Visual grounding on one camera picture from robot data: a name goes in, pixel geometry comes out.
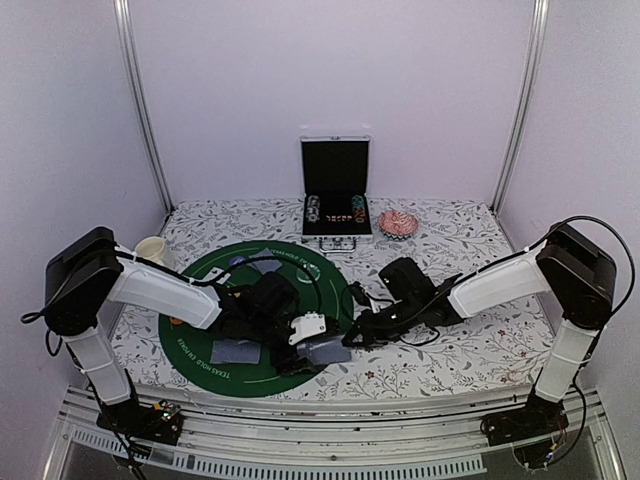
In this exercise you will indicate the red blue patterned bowl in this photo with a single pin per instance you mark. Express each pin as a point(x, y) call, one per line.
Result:
point(397, 225)

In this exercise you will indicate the cream ceramic mug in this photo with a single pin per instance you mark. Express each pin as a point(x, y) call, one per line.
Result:
point(156, 250)

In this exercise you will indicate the left poker chip row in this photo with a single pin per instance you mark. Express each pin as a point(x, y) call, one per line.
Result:
point(313, 208)

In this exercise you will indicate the right aluminium frame post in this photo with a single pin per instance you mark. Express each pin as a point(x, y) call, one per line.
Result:
point(532, 62)

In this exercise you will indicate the aluminium frame post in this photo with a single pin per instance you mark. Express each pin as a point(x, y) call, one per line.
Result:
point(532, 62)
point(126, 36)

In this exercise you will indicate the green round poker mat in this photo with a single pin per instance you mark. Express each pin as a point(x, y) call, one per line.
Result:
point(191, 351)

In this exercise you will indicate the floral white tablecloth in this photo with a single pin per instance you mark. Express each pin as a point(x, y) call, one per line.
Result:
point(503, 347)

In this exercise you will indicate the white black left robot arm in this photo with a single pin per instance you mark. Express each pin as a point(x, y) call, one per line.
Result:
point(95, 270)

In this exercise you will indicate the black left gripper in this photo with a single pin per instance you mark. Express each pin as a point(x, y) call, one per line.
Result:
point(295, 365)

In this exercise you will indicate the aluminium poker chip case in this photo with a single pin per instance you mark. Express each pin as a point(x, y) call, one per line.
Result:
point(336, 168)

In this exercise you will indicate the front aluminium rail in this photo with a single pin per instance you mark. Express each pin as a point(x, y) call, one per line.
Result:
point(414, 438)

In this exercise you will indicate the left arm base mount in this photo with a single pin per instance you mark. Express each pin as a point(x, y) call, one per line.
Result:
point(160, 423)

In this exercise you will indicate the clear dealer button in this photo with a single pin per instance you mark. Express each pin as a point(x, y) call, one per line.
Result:
point(308, 273)

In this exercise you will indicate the right poker chip row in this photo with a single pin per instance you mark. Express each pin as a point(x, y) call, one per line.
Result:
point(358, 209)

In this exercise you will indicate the blue playing card deck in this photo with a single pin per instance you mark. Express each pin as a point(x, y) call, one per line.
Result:
point(265, 262)

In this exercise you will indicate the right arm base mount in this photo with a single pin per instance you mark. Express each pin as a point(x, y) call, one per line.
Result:
point(537, 417)

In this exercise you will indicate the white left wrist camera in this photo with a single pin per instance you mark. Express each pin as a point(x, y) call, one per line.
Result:
point(311, 325)

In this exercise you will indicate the poker chip row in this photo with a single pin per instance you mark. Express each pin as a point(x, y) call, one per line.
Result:
point(358, 209)
point(313, 208)

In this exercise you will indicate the red dice row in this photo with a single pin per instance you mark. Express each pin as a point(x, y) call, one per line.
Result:
point(338, 218)

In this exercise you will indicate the left aluminium frame post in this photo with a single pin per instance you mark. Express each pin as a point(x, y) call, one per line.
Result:
point(126, 36)

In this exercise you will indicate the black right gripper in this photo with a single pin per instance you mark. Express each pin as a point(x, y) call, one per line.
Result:
point(365, 324)

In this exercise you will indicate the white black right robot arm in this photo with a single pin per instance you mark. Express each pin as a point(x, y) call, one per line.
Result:
point(564, 263)

